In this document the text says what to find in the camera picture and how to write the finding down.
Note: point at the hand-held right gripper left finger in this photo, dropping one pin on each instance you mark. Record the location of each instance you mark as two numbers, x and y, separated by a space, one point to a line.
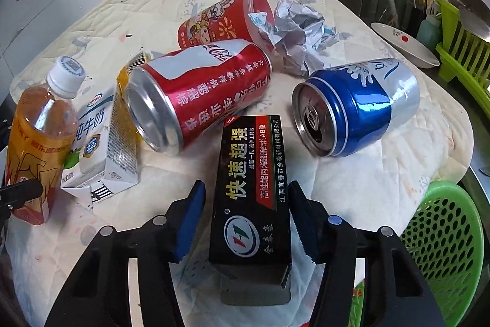
189 223

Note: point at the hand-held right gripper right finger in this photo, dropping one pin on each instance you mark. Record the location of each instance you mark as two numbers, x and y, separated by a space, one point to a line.
306 225

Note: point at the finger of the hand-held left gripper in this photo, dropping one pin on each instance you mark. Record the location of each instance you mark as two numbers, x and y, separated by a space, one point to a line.
21 191

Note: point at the black glue box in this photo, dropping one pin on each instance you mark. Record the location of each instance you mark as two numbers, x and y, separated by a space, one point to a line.
249 196

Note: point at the blue and silver can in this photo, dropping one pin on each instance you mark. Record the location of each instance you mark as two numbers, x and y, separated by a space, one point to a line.
360 108

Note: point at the green plastic basket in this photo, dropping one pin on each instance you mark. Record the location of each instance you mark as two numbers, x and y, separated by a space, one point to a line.
440 235

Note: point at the red soda can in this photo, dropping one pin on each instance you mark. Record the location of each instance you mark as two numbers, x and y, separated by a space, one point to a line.
203 89

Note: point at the orange drink bottle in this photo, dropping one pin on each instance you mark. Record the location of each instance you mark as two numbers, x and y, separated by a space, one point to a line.
34 135

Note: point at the white milk carton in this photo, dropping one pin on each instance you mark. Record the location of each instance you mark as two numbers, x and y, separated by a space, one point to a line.
99 143

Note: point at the crumpled paper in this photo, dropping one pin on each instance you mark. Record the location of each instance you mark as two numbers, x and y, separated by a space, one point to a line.
294 32

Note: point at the red plastic cup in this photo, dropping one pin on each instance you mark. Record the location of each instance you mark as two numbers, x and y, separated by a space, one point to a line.
218 20

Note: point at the white plate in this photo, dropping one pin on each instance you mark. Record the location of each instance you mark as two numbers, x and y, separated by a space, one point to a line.
405 43

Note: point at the cream quilted cloth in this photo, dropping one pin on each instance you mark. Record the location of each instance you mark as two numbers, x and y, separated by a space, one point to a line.
153 5

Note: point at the green dish rack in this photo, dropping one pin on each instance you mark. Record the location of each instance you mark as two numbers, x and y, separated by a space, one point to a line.
459 55

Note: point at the teal bottle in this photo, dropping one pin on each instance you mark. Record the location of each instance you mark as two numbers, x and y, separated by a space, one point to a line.
428 30

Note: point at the dark green utensil holder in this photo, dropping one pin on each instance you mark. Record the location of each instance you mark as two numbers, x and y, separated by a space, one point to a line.
396 1

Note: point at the steel bowl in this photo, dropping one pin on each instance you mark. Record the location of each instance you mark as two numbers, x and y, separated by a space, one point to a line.
471 13

